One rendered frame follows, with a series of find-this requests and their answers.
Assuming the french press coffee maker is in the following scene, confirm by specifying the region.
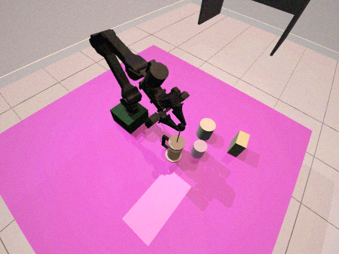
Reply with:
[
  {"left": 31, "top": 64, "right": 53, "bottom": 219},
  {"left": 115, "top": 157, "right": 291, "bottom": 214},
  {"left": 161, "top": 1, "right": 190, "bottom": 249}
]
[{"left": 162, "top": 123, "right": 185, "bottom": 162}]

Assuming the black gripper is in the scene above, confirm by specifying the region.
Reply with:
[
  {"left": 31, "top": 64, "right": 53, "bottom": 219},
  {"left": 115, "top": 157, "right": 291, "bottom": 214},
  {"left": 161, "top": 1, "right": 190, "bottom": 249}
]
[{"left": 145, "top": 88, "right": 190, "bottom": 131}]

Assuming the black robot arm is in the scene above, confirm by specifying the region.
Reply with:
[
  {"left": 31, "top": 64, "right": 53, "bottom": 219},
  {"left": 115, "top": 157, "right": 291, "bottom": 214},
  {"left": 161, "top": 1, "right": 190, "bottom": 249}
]
[{"left": 90, "top": 29, "right": 182, "bottom": 116}]

